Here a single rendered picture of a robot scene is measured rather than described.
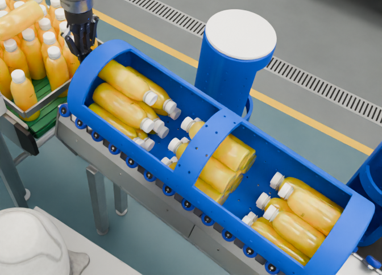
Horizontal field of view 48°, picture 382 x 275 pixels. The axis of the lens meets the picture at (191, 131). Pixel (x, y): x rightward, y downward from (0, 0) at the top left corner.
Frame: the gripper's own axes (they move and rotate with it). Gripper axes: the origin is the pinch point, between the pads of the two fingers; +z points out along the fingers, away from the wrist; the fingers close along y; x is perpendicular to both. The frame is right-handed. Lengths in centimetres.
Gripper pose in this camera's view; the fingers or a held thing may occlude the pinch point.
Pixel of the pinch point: (84, 58)
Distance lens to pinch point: 137.9
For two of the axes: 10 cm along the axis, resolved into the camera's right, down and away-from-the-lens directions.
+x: 7.9, 5.5, -2.8
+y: -6.0, 6.1, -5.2
